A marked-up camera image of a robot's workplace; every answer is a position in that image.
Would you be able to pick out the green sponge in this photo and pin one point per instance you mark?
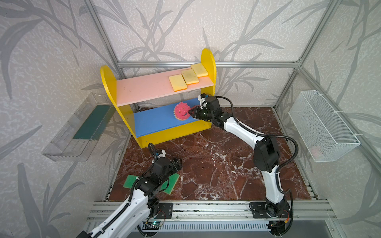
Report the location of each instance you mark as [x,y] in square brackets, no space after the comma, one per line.
[170,183]

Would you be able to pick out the pink top shelf board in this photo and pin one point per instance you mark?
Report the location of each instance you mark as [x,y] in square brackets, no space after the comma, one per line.
[153,86]

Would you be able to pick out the green sponge under arm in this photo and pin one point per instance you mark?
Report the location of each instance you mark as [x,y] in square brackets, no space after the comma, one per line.
[130,181]

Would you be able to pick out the green circuit board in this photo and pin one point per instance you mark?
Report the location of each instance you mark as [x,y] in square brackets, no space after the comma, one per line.
[155,225]

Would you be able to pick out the pink item in basket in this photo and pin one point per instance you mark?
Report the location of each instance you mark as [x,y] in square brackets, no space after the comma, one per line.
[316,153]

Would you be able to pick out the white wire mesh basket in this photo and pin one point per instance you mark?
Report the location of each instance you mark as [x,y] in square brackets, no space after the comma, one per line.
[319,124]

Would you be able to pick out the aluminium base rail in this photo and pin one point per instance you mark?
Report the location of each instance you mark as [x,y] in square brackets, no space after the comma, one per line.
[233,210]

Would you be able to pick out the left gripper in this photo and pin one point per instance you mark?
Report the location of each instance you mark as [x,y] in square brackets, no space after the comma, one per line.
[171,166]

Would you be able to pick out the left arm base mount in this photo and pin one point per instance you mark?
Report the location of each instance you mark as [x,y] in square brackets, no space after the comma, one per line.
[162,210]

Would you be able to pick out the pink smiley sponge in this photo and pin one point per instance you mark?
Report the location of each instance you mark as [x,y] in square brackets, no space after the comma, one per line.
[181,111]

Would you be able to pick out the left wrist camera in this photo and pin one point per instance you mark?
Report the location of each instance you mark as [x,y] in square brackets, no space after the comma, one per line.
[159,154]

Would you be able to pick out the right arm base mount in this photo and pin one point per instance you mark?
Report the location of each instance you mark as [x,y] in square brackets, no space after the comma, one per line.
[260,209]

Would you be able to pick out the orange yellow sponge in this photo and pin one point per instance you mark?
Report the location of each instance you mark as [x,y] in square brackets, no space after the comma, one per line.
[178,83]

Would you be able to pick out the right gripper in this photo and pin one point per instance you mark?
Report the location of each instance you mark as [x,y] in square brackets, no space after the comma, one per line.
[198,111]

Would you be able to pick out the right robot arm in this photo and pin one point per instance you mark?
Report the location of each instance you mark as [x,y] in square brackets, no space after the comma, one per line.
[266,155]

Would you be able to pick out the blue lower shelf board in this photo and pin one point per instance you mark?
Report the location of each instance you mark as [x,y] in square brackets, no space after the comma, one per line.
[158,119]

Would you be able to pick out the clear plastic wall tray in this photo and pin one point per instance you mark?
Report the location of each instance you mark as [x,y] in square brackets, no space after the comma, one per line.
[63,147]

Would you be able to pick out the dark green scouring pad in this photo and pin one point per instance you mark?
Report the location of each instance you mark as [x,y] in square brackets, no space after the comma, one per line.
[91,124]

